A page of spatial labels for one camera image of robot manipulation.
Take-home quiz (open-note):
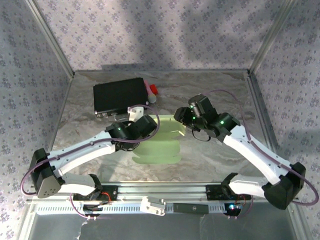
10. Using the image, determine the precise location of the white slotted cable duct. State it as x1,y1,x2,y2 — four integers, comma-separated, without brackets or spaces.
34,200,242,216

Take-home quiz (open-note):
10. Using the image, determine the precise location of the circuit board with lights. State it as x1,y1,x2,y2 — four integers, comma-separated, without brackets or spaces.
223,202,247,216

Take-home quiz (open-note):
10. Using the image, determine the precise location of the pink marker with white cap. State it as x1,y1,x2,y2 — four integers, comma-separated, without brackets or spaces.
143,79,158,104

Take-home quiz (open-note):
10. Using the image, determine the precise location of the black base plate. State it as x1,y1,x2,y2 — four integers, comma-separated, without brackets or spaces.
89,183,118,202
205,184,252,201

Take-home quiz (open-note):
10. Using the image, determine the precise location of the black case with metal handle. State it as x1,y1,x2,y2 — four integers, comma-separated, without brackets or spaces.
92,77,151,120

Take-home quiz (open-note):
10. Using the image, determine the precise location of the aluminium side rail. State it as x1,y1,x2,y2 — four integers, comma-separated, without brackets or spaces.
18,73,76,240
246,71,308,240

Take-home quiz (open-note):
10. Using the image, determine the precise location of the white plastic bracket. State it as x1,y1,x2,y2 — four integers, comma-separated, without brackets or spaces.
139,195,167,217

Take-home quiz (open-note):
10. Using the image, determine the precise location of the black cable loop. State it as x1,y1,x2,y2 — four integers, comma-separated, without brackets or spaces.
191,127,212,142

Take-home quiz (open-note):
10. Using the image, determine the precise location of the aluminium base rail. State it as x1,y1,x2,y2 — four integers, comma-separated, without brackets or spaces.
29,181,266,202

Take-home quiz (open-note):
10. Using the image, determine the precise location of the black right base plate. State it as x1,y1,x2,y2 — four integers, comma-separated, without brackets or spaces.
205,184,252,201

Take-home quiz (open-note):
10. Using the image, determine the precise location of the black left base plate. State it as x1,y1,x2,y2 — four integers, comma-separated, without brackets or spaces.
89,183,118,202

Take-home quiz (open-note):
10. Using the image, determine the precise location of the aluminium frame post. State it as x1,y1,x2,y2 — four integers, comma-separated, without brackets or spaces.
247,0,298,76
24,0,76,78

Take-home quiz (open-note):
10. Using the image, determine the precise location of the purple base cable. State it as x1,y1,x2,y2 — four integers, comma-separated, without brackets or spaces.
71,194,98,221
224,194,255,221

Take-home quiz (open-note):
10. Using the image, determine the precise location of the flat black device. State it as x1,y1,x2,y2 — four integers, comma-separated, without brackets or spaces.
173,202,210,215

